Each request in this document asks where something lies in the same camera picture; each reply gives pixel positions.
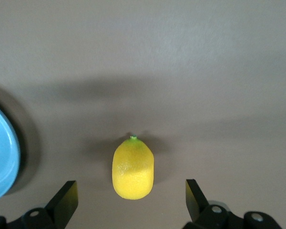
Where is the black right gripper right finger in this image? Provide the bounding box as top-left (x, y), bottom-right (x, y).
top-left (185, 178), bottom-right (284, 229)

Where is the blue plate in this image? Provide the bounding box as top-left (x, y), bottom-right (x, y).
top-left (0, 100), bottom-right (21, 204)

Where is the yellow lemon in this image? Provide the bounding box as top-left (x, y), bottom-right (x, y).
top-left (112, 134), bottom-right (156, 201)

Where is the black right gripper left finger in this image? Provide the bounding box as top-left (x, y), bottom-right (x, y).
top-left (0, 180), bottom-right (79, 229)

